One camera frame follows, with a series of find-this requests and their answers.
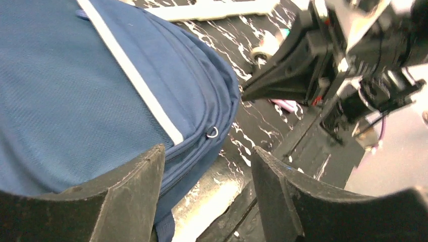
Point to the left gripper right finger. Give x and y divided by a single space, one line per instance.
296 207

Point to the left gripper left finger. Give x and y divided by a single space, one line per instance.
117 206

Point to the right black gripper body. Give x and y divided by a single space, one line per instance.
310 64

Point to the navy blue student backpack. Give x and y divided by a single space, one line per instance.
86 86

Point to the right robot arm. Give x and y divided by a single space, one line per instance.
348 57

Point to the pink highlighter pen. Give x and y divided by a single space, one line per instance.
288 105

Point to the white PVC pipe frame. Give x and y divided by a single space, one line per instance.
213 10

